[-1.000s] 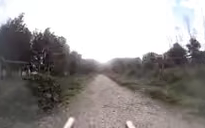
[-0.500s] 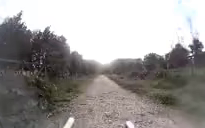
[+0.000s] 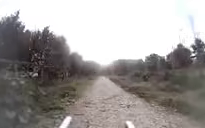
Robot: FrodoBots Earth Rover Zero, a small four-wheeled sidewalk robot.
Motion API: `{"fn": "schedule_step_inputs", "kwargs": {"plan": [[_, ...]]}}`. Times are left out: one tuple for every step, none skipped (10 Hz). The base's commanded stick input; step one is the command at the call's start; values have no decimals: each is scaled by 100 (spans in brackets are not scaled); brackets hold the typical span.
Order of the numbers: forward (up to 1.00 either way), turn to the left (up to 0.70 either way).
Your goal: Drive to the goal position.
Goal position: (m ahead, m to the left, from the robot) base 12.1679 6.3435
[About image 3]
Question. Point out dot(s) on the grey gravel path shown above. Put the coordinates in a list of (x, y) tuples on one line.
[(106, 103)]

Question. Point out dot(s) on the robot's own part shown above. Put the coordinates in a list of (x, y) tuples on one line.
[(130, 125), (65, 122)]

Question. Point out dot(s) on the row of trees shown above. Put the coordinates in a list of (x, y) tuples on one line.
[(30, 53)]

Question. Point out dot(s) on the grass verge with weeds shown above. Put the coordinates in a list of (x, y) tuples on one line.
[(33, 100)]

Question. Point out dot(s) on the group of trees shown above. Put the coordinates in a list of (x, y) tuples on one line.
[(180, 56)]

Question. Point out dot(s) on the grass verge with bushes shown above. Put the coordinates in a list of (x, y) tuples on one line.
[(176, 90)]

